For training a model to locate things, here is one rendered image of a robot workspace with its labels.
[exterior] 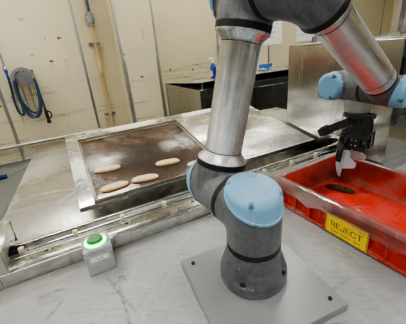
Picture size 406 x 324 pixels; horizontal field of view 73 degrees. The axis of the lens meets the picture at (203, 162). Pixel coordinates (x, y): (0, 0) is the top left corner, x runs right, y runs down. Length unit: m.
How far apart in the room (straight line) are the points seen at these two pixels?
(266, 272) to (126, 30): 3.98
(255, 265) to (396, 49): 0.87
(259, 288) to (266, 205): 0.19
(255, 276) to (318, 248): 0.26
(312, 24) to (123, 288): 0.68
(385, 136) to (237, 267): 0.82
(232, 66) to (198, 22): 4.45
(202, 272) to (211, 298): 0.07
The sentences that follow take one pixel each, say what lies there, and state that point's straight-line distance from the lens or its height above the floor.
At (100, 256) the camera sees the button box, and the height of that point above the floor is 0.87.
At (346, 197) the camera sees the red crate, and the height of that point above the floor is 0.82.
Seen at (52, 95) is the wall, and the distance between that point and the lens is 4.52.
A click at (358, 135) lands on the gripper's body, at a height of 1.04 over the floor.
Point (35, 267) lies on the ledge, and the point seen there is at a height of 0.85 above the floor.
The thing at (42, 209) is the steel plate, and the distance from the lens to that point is 1.23.
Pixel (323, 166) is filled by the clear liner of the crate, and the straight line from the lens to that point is 1.10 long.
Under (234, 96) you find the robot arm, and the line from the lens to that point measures 0.59.
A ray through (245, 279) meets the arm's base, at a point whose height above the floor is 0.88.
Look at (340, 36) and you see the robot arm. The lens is 0.60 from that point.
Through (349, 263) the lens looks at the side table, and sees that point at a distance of 0.80.
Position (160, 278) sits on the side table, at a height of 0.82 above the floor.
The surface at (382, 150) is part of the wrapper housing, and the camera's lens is 1.25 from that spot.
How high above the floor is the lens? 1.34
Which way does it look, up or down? 23 degrees down
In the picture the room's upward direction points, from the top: 5 degrees counter-clockwise
